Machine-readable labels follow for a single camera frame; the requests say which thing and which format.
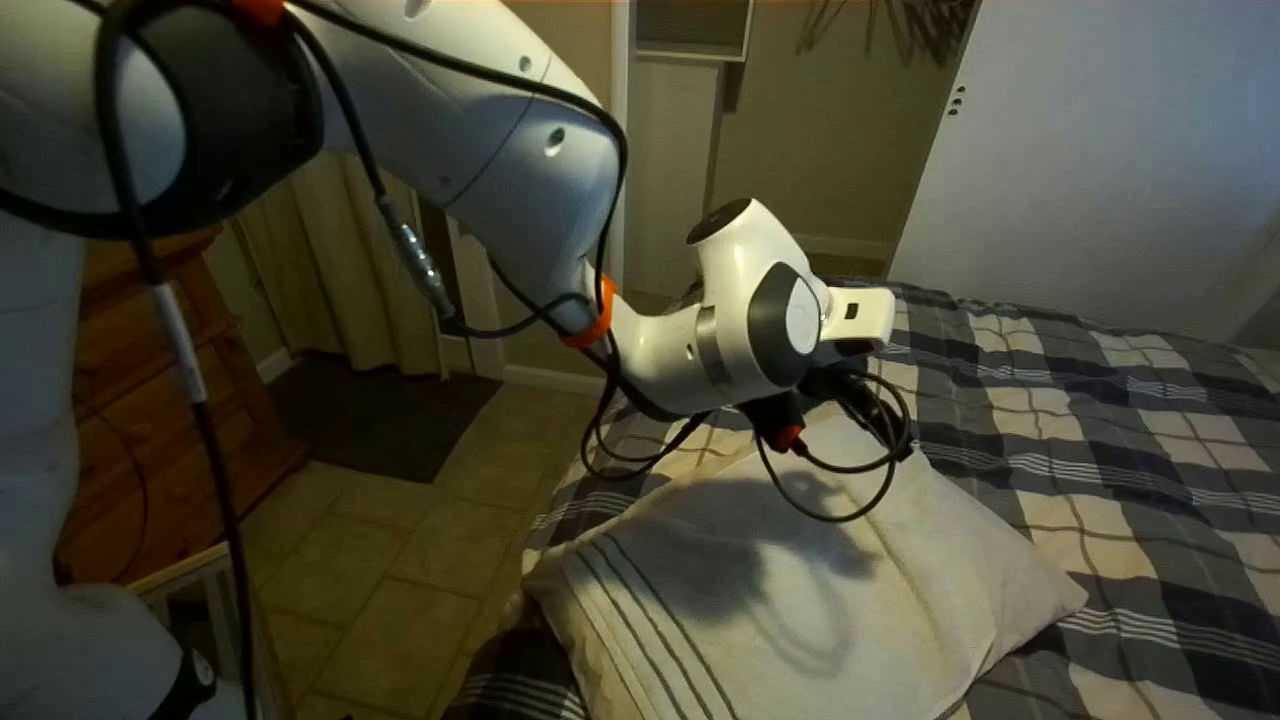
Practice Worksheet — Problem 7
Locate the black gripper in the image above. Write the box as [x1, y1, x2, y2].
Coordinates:
[743, 360, 916, 460]

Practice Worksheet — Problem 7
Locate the white towel with blue stripes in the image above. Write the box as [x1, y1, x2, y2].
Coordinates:
[528, 451, 1083, 720]

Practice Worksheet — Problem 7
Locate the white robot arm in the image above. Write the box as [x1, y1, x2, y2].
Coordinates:
[0, 0, 891, 720]

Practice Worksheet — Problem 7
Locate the grey plaid bedspread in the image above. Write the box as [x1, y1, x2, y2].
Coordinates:
[448, 288, 1280, 720]

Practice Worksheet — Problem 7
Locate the black floor mat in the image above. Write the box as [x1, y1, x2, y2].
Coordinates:
[270, 356, 496, 483]

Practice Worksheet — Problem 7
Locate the white wardrobe door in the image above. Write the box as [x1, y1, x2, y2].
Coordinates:
[891, 0, 1280, 338]

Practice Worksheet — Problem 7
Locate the beige curtain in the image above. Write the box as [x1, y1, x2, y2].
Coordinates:
[208, 152, 482, 374]

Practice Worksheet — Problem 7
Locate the wooden dresser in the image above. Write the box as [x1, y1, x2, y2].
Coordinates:
[57, 228, 305, 584]

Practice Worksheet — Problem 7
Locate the white door frame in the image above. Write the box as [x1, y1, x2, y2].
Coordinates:
[626, 0, 752, 307]

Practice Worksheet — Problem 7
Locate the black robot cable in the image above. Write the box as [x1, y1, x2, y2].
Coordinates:
[93, 0, 265, 720]

